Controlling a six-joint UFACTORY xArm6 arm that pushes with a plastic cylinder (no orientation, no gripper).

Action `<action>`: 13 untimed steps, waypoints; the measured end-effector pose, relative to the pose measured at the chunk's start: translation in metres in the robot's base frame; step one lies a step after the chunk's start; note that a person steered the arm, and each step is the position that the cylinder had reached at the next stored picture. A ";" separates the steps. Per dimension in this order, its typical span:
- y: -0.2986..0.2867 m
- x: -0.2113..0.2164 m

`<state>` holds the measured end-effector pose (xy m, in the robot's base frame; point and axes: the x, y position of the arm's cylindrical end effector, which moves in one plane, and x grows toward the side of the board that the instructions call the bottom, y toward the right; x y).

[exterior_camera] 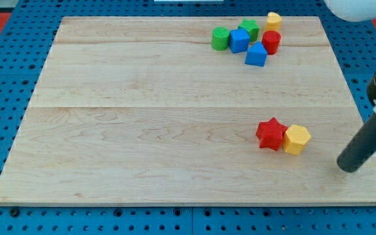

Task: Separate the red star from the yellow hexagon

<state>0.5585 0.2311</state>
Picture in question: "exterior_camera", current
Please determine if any wooden board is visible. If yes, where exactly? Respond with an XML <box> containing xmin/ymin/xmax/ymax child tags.
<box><xmin>0</xmin><ymin>16</ymin><xmax>376</xmax><ymax>207</ymax></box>

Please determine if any red star block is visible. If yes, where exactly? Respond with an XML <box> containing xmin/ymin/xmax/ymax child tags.
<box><xmin>255</xmin><ymin>117</ymin><xmax>288</xmax><ymax>151</ymax></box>

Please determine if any blue triangle block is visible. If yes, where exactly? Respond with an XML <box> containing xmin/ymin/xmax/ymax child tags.
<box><xmin>245</xmin><ymin>42</ymin><xmax>268</xmax><ymax>67</ymax></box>

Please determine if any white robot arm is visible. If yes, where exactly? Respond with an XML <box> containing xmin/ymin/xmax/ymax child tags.
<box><xmin>324</xmin><ymin>0</ymin><xmax>376</xmax><ymax>172</ymax></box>

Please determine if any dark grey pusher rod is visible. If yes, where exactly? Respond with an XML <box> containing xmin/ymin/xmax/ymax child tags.
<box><xmin>336</xmin><ymin>112</ymin><xmax>376</xmax><ymax>173</ymax></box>

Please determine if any blue cube block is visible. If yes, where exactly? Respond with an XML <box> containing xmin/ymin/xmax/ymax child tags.
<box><xmin>228</xmin><ymin>29</ymin><xmax>250</xmax><ymax>54</ymax></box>

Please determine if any yellow hexagon block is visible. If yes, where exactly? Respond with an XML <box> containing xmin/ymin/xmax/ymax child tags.
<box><xmin>282</xmin><ymin>125</ymin><xmax>311</xmax><ymax>155</ymax></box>

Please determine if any yellow heart block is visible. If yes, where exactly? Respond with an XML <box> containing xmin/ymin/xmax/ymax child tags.
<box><xmin>264</xmin><ymin>12</ymin><xmax>283</xmax><ymax>32</ymax></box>

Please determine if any green cylinder block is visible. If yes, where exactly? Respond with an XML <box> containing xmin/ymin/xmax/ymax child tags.
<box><xmin>211</xmin><ymin>27</ymin><xmax>230</xmax><ymax>51</ymax></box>

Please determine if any green star block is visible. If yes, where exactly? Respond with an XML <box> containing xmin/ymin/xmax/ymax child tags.
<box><xmin>238</xmin><ymin>19</ymin><xmax>260</xmax><ymax>42</ymax></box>

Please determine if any red cylinder block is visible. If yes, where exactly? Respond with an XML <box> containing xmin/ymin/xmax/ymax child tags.
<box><xmin>261</xmin><ymin>31</ymin><xmax>281</xmax><ymax>55</ymax></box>

